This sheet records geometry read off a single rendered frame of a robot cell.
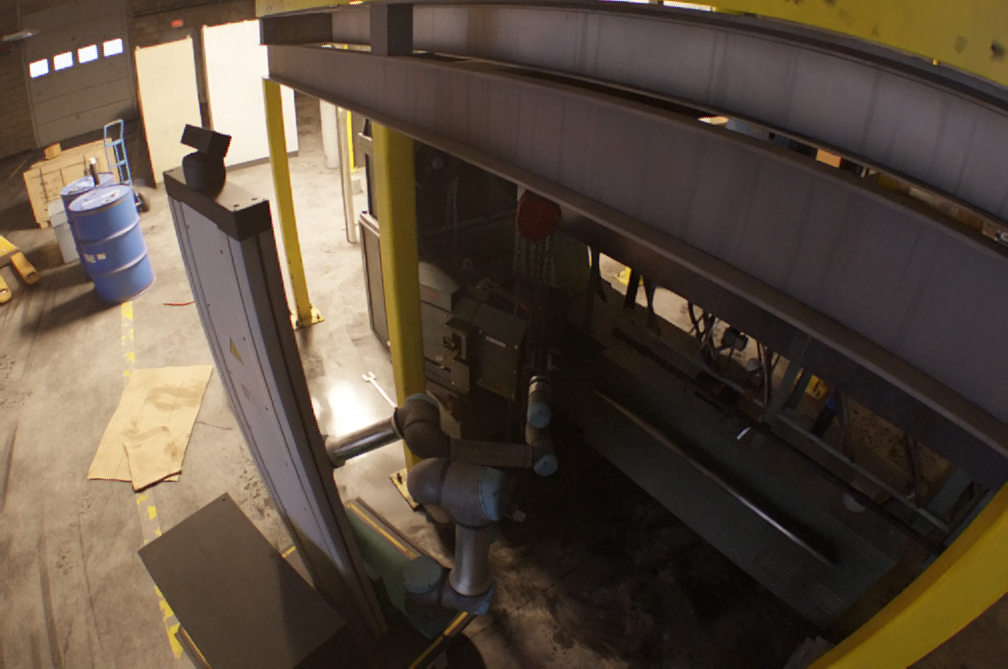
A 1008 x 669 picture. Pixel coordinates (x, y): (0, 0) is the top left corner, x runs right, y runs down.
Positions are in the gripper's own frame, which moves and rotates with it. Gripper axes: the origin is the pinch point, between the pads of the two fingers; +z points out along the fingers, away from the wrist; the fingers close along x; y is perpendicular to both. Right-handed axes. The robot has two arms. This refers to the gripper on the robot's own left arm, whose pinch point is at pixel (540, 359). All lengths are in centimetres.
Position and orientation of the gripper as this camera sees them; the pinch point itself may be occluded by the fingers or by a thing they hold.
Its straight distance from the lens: 188.5
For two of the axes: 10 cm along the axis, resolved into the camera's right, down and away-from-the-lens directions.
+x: -10.0, -0.7, 0.4
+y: 0.4, -8.5, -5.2
